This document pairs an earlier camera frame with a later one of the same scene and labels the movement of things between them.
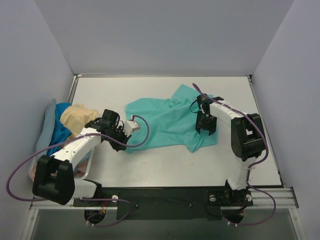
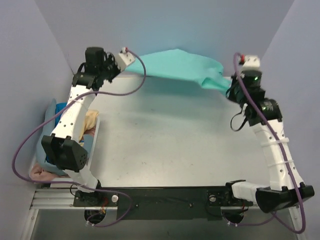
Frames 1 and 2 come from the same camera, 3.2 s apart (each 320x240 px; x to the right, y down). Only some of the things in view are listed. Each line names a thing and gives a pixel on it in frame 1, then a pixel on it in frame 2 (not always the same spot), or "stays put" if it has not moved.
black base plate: (167, 203) stays put
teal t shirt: (171, 122) -> (179, 64)
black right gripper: (206, 122) -> (233, 92)
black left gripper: (119, 139) -> (113, 66)
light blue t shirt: (47, 129) stays put
